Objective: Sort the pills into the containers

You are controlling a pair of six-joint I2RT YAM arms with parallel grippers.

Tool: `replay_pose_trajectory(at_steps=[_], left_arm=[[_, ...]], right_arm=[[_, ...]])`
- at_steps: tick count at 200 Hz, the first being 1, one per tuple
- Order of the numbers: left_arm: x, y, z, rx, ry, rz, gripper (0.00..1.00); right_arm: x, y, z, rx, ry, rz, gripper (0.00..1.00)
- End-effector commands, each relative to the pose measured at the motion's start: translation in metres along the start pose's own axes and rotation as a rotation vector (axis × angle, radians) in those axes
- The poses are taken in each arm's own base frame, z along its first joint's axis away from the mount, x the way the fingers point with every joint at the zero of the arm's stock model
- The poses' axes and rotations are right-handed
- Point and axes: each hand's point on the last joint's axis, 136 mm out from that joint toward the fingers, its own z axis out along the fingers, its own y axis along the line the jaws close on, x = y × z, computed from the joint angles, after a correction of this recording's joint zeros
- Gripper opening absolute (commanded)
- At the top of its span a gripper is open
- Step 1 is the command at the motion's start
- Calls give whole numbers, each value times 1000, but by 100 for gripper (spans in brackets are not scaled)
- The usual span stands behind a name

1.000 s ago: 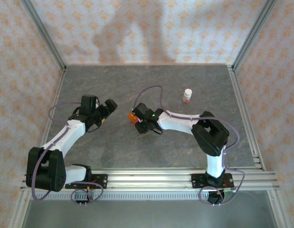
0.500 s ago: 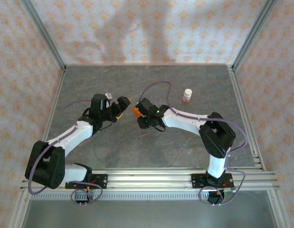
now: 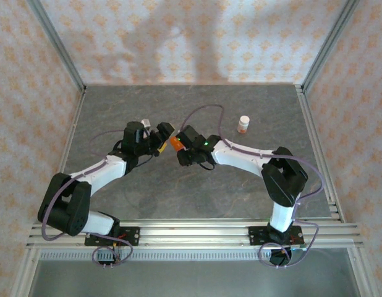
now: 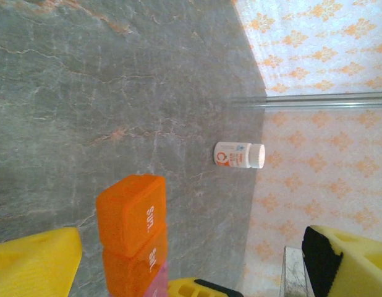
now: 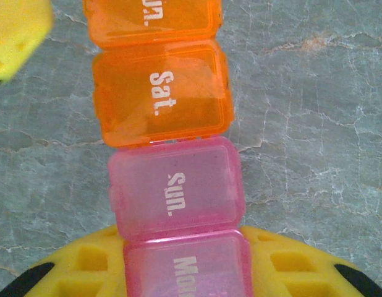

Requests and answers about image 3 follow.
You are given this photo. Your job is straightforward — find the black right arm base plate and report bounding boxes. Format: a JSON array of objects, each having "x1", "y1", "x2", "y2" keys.
[{"x1": 248, "y1": 225, "x2": 303, "y2": 247}]

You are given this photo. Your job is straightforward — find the grey slotted cable duct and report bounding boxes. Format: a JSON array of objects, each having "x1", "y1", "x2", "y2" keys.
[{"x1": 39, "y1": 249, "x2": 352, "y2": 262}]

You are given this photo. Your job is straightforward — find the aluminium cross rail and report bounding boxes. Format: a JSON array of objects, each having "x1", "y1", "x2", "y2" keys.
[{"x1": 26, "y1": 218, "x2": 363, "y2": 249}]

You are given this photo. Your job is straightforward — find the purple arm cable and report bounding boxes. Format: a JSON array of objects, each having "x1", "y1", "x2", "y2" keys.
[
  {"x1": 41, "y1": 128, "x2": 148, "y2": 267},
  {"x1": 178, "y1": 105, "x2": 323, "y2": 269}
]

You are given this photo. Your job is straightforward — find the aluminium table side rail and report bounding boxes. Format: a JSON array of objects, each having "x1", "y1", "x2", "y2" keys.
[
  {"x1": 42, "y1": 86, "x2": 87, "y2": 224},
  {"x1": 295, "y1": 85, "x2": 345, "y2": 223}
]

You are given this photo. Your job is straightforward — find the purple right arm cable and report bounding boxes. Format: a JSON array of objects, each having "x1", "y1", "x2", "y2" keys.
[{"x1": 178, "y1": 105, "x2": 323, "y2": 269}]

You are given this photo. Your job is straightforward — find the orange and pink pill organizer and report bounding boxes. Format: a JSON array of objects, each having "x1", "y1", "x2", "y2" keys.
[{"x1": 169, "y1": 136, "x2": 187, "y2": 153}]

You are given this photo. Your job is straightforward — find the grey metal sheet shelf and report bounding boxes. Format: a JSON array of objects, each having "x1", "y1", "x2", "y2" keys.
[{"x1": 27, "y1": 259, "x2": 362, "y2": 297}]

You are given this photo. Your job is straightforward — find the aluminium frame leg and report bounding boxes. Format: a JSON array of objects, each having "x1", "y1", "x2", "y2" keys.
[
  {"x1": 11, "y1": 247, "x2": 40, "y2": 297},
  {"x1": 348, "y1": 247, "x2": 376, "y2": 297}
]

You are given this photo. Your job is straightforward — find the aluminium frame corner post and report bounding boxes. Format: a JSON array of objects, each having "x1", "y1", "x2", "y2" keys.
[
  {"x1": 26, "y1": 0, "x2": 87, "y2": 91},
  {"x1": 301, "y1": 0, "x2": 362, "y2": 92}
]

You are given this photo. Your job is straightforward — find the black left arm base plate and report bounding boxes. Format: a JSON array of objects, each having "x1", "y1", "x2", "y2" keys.
[{"x1": 84, "y1": 227, "x2": 140, "y2": 248}]

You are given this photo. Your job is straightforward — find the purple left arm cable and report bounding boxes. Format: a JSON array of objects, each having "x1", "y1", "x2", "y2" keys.
[{"x1": 41, "y1": 128, "x2": 148, "y2": 267}]

